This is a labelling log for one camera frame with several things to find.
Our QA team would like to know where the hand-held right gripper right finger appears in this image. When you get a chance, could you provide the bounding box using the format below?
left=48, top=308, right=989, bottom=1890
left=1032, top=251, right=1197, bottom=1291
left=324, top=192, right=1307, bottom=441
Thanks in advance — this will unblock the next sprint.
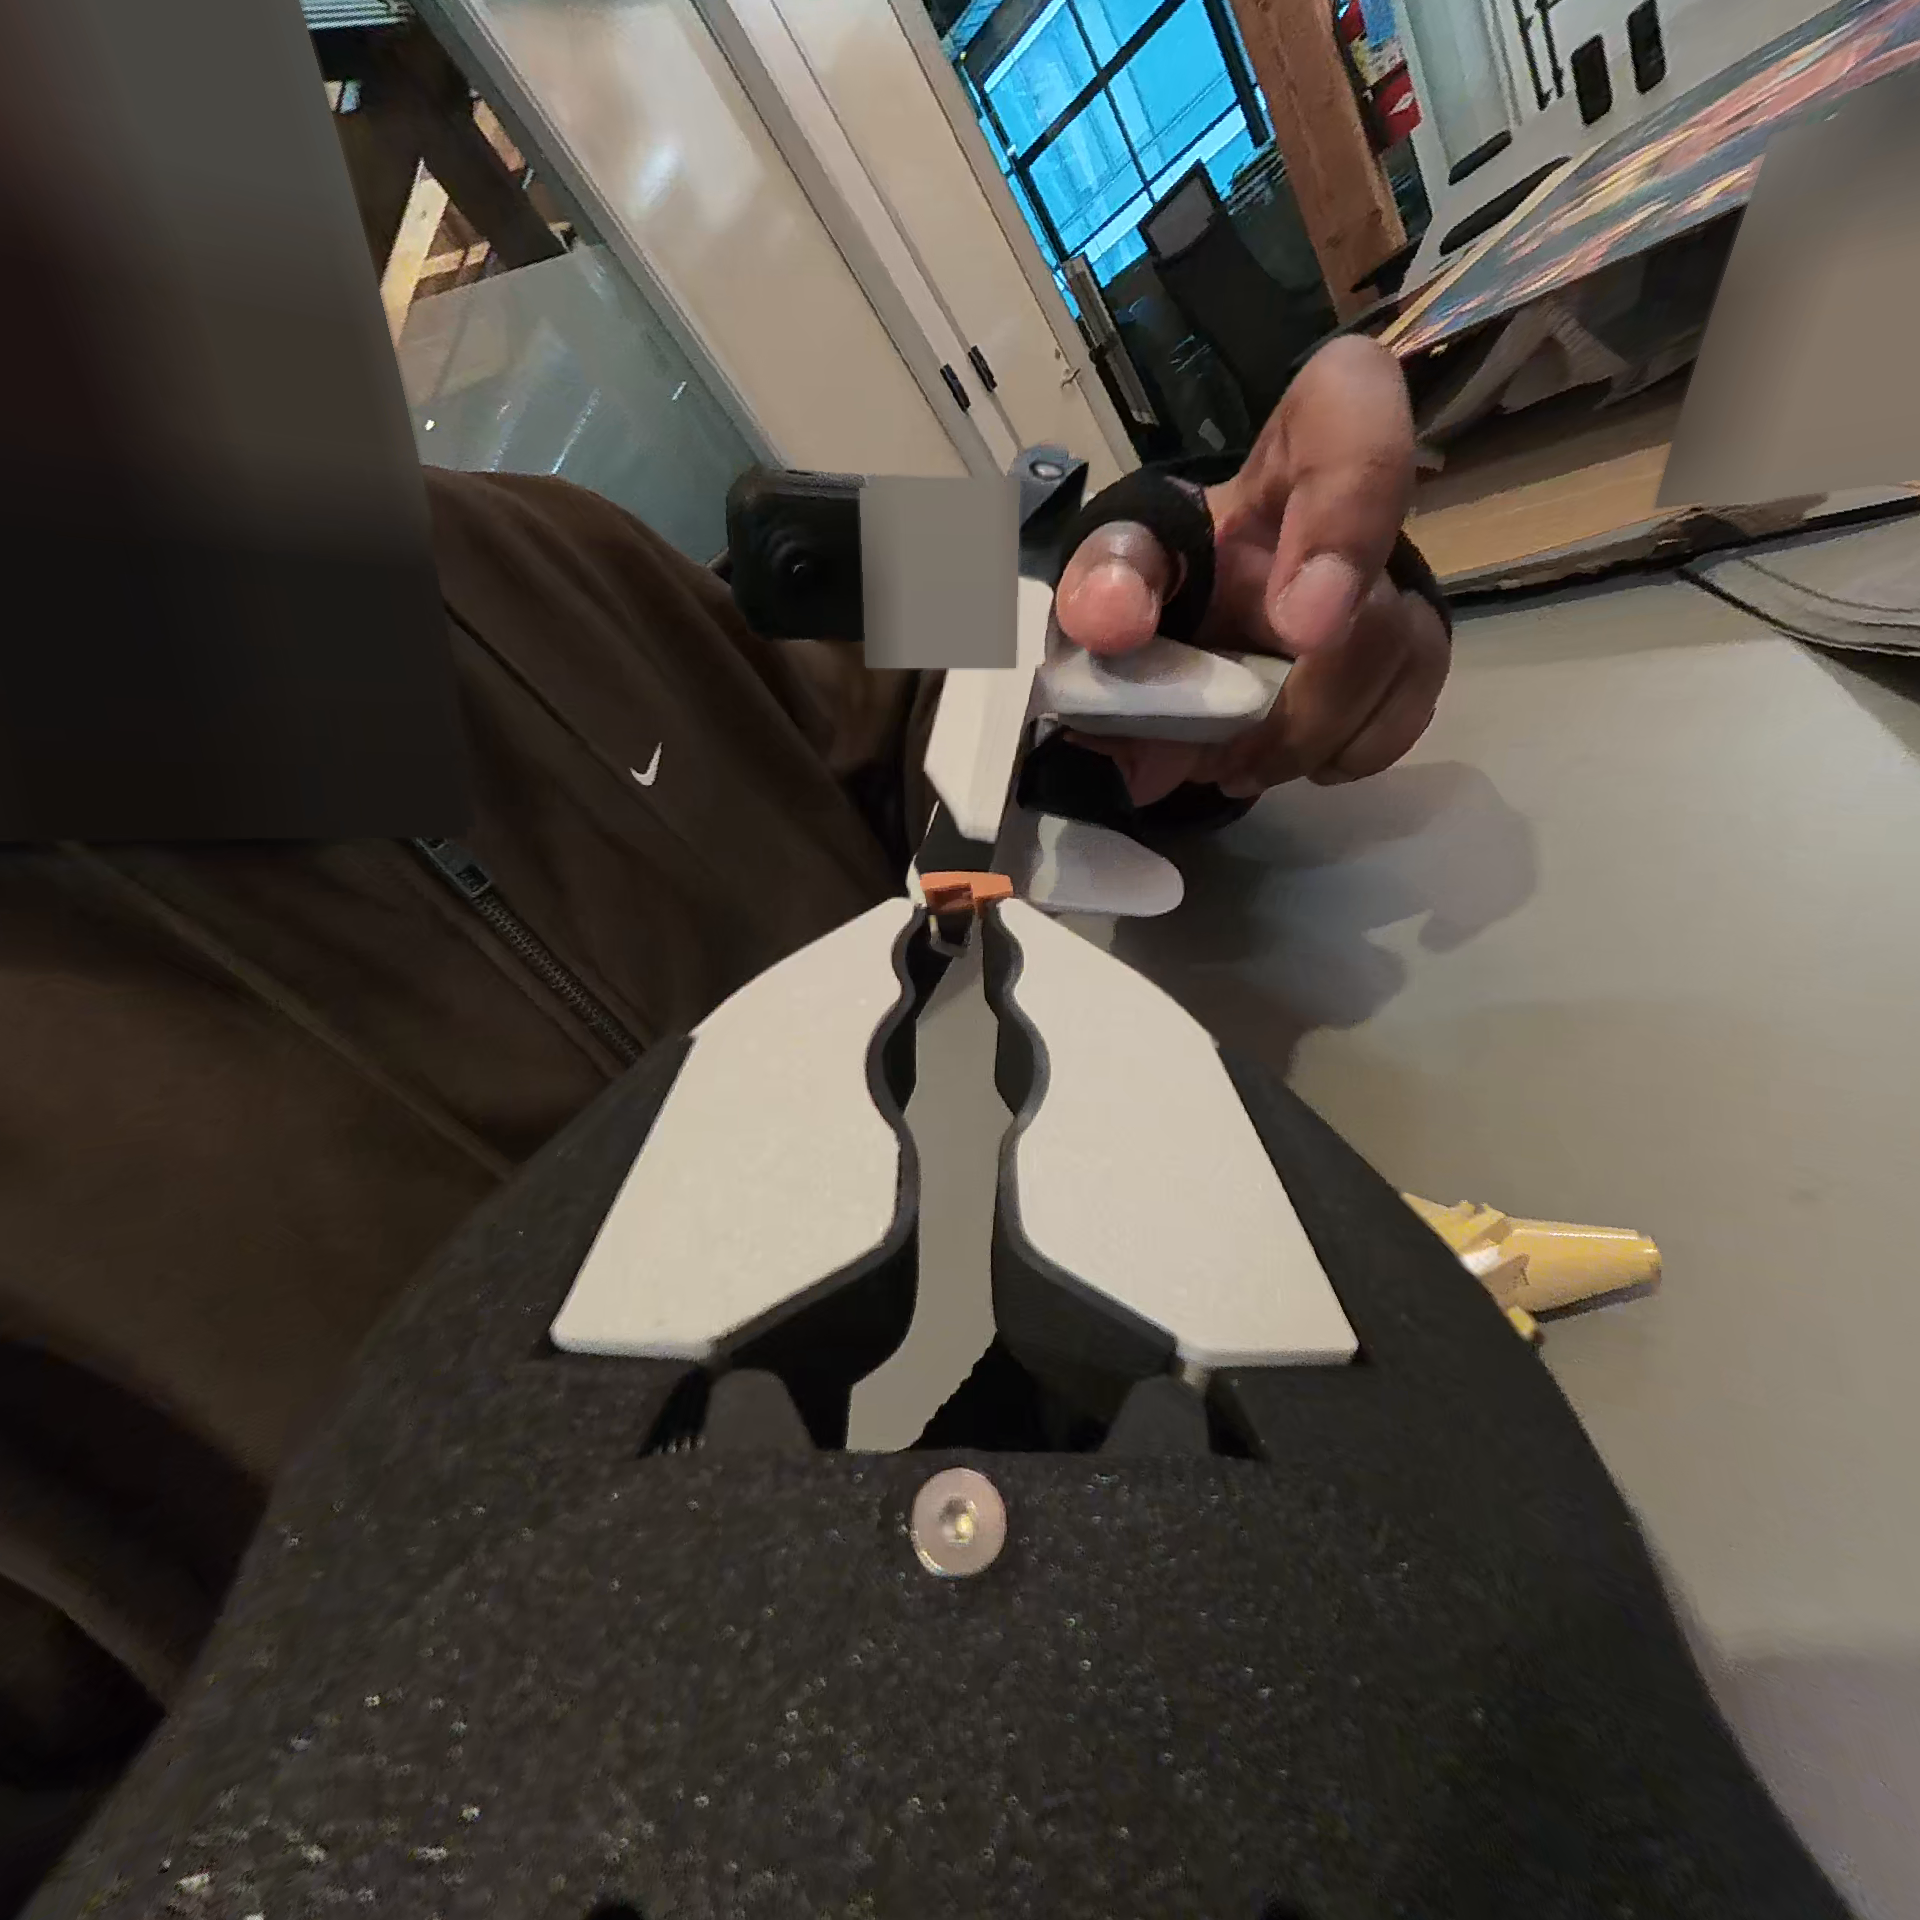
left=984, top=900, right=1364, bottom=1369

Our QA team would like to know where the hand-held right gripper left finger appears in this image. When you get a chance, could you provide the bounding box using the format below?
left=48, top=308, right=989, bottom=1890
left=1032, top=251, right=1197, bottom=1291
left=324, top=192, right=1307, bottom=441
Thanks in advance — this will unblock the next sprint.
left=550, top=900, right=921, bottom=1364

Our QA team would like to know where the brown and tan brick assembly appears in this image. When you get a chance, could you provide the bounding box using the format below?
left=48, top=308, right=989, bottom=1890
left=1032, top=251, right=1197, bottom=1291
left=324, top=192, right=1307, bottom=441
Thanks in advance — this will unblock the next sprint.
left=1401, top=1192, right=1665, bottom=1342

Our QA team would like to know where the grey desk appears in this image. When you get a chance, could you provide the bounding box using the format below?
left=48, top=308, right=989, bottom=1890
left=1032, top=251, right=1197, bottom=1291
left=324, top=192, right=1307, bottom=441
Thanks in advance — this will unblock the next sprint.
left=848, top=577, right=1920, bottom=1920

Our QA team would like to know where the person's left hand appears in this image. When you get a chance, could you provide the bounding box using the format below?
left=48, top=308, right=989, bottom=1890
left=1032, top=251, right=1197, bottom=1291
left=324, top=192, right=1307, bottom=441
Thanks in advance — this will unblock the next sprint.
left=1054, top=334, right=1453, bottom=823

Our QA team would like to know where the person's brown jacket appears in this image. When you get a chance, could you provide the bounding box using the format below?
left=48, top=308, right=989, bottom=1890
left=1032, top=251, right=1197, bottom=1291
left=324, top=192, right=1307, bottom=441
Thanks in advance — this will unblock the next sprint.
left=0, top=464, right=962, bottom=1848

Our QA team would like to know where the black office chair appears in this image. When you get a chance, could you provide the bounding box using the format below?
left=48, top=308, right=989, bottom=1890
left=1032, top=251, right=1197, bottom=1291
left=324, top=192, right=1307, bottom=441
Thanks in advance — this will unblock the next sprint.
left=1136, top=162, right=1340, bottom=441

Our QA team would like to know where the red fire extinguisher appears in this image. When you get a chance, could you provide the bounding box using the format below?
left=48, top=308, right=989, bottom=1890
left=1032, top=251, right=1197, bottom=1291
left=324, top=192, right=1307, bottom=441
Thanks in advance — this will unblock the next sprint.
left=1340, top=0, right=1422, bottom=147

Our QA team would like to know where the colourful printed board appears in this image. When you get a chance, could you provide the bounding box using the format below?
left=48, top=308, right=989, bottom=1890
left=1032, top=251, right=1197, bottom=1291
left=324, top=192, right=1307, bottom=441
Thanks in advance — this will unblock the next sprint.
left=1380, top=0, right=1858, bottom=366

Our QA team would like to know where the grey pad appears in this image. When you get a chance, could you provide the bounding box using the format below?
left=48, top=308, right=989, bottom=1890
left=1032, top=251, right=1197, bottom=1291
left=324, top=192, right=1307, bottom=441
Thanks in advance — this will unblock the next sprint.
left=1698, top=516, right=1920, bottom=657

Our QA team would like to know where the metal door handle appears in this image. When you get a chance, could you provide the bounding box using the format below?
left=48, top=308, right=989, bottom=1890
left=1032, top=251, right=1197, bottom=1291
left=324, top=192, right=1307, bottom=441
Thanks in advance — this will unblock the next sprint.
left=1056, top=257, right=1156, bottom=433

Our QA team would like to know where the wooden post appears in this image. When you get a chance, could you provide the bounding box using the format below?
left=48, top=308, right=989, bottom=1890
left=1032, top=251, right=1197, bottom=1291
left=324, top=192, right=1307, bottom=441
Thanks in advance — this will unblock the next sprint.
left=1229, top=0, right=1416, bottom=324

